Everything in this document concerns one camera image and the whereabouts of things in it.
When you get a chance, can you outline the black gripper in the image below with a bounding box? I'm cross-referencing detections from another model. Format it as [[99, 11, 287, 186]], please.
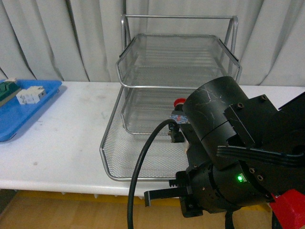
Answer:
[[144, 128, 273, 218]]

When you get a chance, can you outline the red emergency stop button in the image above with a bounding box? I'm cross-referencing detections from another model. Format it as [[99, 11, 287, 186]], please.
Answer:
[[168, 98, 189, 143]]

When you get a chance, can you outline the silver mesh tiered rack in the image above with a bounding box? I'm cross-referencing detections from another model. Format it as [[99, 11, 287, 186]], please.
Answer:
[[100, 14, 242, 181]]

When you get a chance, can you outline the white circuit breaker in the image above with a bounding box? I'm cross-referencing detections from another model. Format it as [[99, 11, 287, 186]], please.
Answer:
[[16, 86, 47, 105]]

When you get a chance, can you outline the grey curtain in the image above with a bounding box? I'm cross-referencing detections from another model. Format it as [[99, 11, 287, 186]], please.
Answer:
[[0, 0, 305, 86]]

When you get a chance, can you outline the blue plastic tray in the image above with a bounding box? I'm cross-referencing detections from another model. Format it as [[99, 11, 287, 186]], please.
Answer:
[[0, 80, 62, 142]]

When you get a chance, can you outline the black cable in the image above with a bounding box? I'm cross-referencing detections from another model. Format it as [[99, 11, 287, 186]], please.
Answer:
[[127, 118, 178, 229]]

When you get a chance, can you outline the green knife switch block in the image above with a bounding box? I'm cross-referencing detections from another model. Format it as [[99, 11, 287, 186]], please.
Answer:
[[0, 78, 21, 106]]

